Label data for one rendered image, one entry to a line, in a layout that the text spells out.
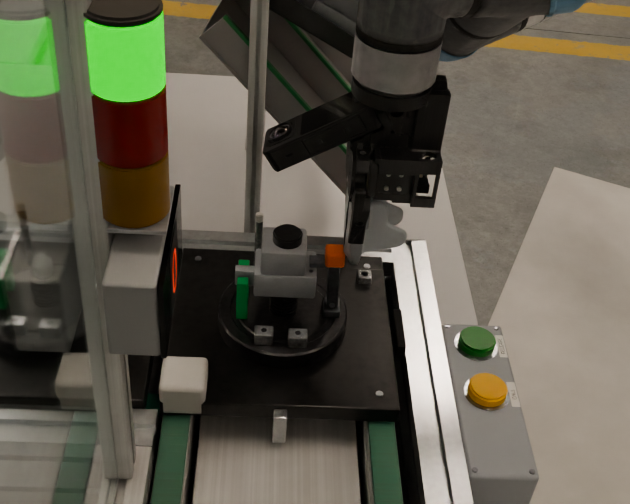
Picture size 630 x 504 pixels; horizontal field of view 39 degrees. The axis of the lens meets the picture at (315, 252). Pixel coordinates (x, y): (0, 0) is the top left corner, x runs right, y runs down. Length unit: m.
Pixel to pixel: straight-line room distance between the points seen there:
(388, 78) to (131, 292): 0.29
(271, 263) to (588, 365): 0.46
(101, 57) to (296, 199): 0.81
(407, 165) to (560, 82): 2.94
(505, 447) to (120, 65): 0.55
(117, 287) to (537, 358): 0.67
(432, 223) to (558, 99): 2.31
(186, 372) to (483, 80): 2.85
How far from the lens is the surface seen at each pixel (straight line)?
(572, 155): 3.26
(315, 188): 1.36
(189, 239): 1.09
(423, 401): 0.93
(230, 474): 0.91
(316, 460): 0.92
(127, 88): 0.56
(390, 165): 0.81
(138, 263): 0.63
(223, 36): 1.04
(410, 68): 0.75
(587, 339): 1.20
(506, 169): 3.10
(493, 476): 0.89
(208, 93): 1.59
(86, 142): 0.60
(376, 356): 0.95
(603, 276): 1.31
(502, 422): 0.93
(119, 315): 0.63
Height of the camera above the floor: 1.65
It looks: 39 degrees down
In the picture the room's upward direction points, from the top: 6 degrees clockwise
